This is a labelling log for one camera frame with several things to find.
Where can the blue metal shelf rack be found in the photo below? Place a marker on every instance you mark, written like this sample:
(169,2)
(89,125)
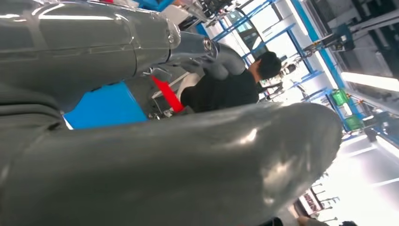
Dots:
(106,106)

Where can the person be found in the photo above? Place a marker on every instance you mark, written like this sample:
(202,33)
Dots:
(224,90)

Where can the red barrier belt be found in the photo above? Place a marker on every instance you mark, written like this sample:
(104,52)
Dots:
(170,95)

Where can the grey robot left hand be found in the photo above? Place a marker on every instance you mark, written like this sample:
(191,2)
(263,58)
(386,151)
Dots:
(156,174)

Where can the green plastic crate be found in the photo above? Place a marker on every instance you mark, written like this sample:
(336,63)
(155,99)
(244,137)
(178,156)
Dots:
(353,122)
(339,97)

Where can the blue background rack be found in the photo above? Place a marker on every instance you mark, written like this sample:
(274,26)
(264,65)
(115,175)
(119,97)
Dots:
(308,25)

